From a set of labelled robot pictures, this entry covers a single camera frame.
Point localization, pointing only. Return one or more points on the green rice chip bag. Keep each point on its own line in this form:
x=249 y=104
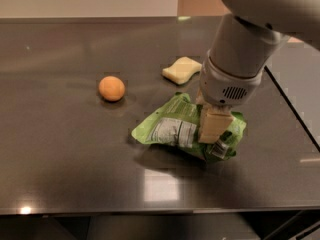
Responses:
x=177 y=124

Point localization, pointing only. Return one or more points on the yellow sponge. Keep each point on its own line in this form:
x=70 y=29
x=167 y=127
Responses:
x=181 y=71

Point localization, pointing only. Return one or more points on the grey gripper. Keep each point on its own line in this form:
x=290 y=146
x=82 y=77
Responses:
x=224 y=85

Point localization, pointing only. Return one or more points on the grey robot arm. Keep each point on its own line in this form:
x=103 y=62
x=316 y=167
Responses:
x=246 y=38

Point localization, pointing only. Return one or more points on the grey side table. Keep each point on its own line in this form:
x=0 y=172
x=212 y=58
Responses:
x=296 y=69

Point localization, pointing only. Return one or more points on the orange fruit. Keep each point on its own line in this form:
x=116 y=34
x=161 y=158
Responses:
x=111 y=88

